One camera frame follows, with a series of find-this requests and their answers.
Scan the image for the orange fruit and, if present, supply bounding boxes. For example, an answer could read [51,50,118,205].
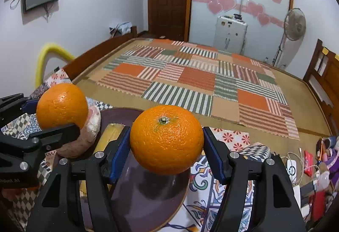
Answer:
[130,105,204,175]
[36,83,89,130]

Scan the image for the green sugarcane piece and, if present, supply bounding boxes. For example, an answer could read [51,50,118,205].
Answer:
[94,123,125,153]

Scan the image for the red small packet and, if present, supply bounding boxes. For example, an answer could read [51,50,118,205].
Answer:
[303,151,313,177]

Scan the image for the yellow foam tube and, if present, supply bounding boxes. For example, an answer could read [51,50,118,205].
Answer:
[35,43,75,88]

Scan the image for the dark purple plate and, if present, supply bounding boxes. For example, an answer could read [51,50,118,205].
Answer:
[79,107,192,232]

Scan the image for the striped patchwork mat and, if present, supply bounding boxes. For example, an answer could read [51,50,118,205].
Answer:
[90,39,299,139]

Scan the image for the white appliance box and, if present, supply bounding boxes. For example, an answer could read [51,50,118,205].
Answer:
[213,14,248,54]

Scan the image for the white standing fan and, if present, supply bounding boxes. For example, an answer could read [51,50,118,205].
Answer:
[272,8,306,67]

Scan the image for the white charger with cable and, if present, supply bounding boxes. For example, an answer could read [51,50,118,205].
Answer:
[282,147,304,186]

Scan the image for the wooden bed frame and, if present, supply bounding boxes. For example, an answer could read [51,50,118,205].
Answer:
[63,26,137,81]

